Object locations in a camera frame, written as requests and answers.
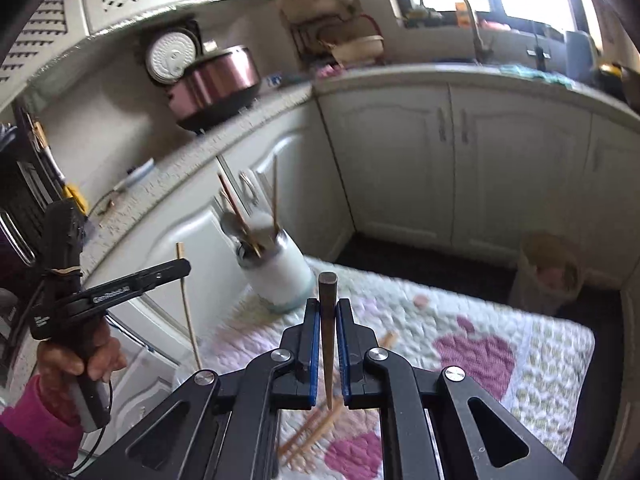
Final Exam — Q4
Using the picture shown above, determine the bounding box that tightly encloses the white insulated cup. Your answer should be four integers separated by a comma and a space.
235, 227, 317, 315

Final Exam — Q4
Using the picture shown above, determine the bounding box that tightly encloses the person's left forearm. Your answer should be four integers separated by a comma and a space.
0, 375, 83, 471

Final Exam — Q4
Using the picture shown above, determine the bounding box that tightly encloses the white pen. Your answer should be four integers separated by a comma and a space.
112, 159, 156, 192

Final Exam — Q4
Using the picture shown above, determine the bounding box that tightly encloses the pink rice cooker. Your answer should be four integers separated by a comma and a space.
145, 20, 263, 131

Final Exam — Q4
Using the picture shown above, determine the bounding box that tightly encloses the metal kitchen faucet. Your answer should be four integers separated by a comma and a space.
419, 0, 493, 63

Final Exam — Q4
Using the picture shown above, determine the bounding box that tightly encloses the yellow and black tool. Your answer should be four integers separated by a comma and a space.
62, 185, 88, 216

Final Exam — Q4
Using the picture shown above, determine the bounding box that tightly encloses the pale blue kettle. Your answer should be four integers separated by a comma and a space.
565, 30, 598, 81

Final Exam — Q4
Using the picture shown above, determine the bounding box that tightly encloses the speckled kitchen countertop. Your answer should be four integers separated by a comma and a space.
75, 62, 640, 281

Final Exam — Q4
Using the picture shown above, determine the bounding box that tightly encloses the wicker waste basket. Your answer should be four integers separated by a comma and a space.
510, 232, 585, 317

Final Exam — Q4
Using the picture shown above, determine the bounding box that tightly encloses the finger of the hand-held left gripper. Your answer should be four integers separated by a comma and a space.
75, 259, 192, 319

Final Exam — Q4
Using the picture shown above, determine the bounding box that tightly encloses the dark wooden chopstick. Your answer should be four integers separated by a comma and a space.
317, 271, 339, 409

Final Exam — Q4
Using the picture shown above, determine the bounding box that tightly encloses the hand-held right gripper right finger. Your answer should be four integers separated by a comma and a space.
336, 298, 581, 480

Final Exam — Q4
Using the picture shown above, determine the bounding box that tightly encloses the green cloth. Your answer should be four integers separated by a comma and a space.
500, 64, 571, 86

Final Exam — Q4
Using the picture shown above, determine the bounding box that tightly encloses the person's left hand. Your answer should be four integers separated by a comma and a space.
37, 322, 128, 391

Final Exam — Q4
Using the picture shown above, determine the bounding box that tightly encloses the row of white cabinet doors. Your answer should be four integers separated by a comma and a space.
0, 80, 640, 480

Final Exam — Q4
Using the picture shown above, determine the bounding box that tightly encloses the quilted patchwork blanket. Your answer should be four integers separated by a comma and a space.
172, 255, 596, 480

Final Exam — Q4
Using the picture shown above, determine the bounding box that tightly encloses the small black tap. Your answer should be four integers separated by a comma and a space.
527, 22, 551, 68

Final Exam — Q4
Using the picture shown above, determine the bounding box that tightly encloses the patterned wooden chopstick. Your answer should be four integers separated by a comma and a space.
216, 172, 261, 256

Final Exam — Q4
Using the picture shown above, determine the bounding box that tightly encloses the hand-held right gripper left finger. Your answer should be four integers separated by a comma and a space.
90, 297, 322, 480

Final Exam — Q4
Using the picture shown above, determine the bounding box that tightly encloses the black countertop appliance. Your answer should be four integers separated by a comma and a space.
0, 97, 68, 311

